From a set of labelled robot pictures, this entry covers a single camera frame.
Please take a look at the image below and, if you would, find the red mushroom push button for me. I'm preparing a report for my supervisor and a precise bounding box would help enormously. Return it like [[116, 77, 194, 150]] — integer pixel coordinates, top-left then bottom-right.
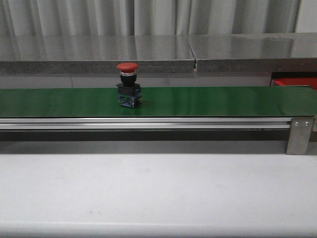
[[117, 62, 142, 108]]

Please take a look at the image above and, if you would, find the right steel counter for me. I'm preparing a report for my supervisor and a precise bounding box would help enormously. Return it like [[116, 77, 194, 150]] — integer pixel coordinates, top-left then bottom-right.
[[188, 33, 317, 73]]

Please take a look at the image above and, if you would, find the steel counter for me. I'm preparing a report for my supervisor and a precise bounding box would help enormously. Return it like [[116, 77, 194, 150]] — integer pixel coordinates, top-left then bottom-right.
[[188, 33, 317, 73], [0, 36, 196, 75]]

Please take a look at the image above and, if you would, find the green conveyor belt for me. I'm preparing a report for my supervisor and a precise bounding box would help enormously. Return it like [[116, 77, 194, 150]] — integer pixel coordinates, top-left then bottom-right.
[[0, 86, 317, 118]]

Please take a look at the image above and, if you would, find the left steel counter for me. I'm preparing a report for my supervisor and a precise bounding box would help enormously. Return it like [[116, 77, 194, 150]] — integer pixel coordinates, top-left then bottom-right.
[[0, 36, 196, 75]]

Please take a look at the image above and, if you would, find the red plastic bin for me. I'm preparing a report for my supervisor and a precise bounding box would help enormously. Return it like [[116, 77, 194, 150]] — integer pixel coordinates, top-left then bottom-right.
[[270, 77, 317, 90]]

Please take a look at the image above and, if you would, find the grey pleated curtain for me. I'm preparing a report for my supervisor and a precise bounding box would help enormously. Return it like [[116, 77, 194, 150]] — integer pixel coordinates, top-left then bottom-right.
[[0, 0, 300, 36]]

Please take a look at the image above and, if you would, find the steel conveyor support bracket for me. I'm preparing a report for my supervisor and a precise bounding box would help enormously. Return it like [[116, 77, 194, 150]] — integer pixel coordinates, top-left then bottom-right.
[[286, 118, 314, 155]]

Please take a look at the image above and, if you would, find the aluminium conveyor side rail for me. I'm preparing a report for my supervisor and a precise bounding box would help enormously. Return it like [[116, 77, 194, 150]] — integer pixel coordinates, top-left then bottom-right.
[[0, 117, 292, 130]]

